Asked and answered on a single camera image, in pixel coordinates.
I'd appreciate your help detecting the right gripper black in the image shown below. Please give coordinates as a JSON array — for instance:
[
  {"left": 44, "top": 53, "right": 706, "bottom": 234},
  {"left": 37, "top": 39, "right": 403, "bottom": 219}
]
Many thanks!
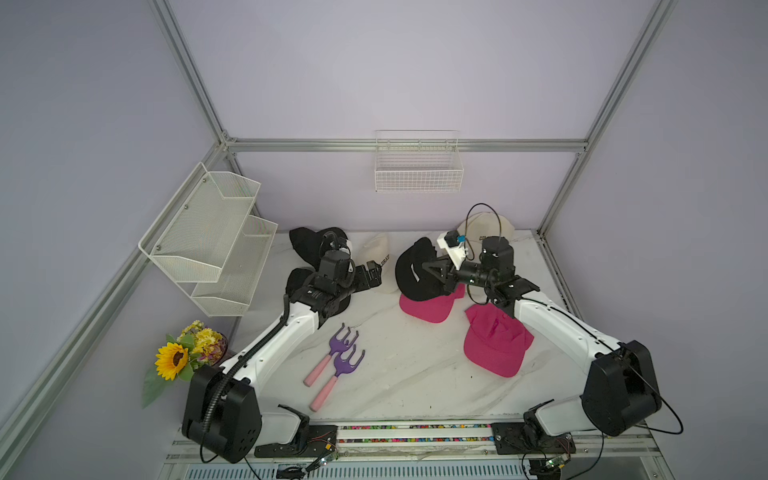
[{"left": 424, "top": 255, "right": 496, "bottom": 293}]

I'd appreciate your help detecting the black cap with white logo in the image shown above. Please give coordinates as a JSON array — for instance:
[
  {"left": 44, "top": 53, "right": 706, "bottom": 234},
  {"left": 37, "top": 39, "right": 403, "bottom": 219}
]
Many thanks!
[{"left": 395, "top": 237, "right": 447, "bottom": 302}]

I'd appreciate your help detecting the pink cap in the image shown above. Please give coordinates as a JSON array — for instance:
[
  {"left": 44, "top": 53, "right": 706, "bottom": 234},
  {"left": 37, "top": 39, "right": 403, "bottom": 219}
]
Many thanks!
[
  {"left": 399, "top": 284, "right": 466, "bottom": 324},
  {"left": 463, "top": 305, "right": 534, "bottom": 378}
]

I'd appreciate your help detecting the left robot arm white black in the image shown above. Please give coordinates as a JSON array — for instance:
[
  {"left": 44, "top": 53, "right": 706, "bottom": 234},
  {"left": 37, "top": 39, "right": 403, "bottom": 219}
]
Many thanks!
[{"left": 181, "top": 249, "right": 382, "bottom": 463}]

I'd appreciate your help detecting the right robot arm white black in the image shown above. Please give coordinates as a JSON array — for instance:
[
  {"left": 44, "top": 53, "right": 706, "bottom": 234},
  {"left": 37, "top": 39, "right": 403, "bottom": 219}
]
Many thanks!
[{"left": 409, "top": 231, "right": 663, "bottom": 437}]

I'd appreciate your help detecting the cream Colorado cap left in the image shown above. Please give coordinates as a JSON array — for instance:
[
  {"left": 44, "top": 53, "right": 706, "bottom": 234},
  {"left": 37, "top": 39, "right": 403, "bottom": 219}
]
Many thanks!
[{"left": 354, "top": 233, "right": 391, "bottom": 267}]

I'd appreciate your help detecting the cream colorado cap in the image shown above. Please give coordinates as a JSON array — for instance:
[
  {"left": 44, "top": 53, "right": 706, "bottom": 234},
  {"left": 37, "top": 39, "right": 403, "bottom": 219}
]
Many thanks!
[
  {"left": 354, "top": 233, "right": 391, "bottom": 267},
  {"left": 456, "top": 212, "right": 515, "bottom": 245}
]

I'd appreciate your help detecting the cream Colorado cap back right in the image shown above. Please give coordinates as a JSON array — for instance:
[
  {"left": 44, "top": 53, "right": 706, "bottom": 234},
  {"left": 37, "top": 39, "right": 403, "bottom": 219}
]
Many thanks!
[{"left": 456, "top": 212, "right": 515, "bottom": 245}]

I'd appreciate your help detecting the purple pink garden fork upper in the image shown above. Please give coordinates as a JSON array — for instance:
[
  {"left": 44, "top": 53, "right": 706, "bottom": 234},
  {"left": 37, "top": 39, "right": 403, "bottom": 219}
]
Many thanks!
[{"left": 303, "top": 324, "right": 359, "bottom": 387}]

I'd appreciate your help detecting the purple pink garden fork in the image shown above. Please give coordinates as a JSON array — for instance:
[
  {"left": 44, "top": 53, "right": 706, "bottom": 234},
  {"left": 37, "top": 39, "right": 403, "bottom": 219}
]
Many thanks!
[
  {"left": 303, "top": 324, "right": 359, "bottom": 387},
  {"left": 309, "top": 345, "right": 366, "bottom": 412}
]

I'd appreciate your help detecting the purple pink garden fork lower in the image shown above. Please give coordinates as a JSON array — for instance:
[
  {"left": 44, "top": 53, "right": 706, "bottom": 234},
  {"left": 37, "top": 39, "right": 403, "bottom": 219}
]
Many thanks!
[{"left": 309, "top": 345, "right": 366, "bottom": 412}]

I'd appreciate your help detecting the white two-tier mesh shelf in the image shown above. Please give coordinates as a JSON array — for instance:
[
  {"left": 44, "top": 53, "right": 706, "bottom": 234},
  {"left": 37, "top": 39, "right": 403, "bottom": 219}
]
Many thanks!
[{"left": 138, "top": 163, "right": 278, "bottom": 317}]

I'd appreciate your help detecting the sunflower bouquet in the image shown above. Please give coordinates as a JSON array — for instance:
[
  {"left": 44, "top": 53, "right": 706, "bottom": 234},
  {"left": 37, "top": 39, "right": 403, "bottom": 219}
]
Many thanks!
[{"left": 141, "top": 320, "right": 229, "bottom": 408}]

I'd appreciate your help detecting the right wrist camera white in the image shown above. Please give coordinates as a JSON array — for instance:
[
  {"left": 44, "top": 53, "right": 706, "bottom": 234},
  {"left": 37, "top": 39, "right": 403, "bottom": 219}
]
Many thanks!
[{"left": 437, "top": 230, "right": 467, "bottom": 269}]

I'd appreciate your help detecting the white wire wall basket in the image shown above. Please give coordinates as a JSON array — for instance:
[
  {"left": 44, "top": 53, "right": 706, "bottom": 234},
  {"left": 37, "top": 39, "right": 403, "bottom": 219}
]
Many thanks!
[{"left": 374, "top": 130, "right": 464, "bottom": 193}]

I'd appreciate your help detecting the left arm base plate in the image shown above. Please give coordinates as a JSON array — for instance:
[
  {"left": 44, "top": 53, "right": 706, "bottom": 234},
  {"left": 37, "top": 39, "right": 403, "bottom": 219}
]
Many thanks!
[{"left": 253, "top": 405, "right": 339, "bottom": 458}]

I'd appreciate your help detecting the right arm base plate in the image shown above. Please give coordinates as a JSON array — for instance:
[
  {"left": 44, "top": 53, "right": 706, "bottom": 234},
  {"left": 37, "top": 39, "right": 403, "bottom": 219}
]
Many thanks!
[{"left": 491, "top": 400, "right": 576, "bottom": 455}]

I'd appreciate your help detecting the aluminium front rail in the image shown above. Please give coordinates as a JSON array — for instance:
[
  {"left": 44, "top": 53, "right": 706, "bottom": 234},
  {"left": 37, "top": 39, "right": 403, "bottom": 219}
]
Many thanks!
[{"left": 159, "top": 419, "right": 673, "bottom": 479}]

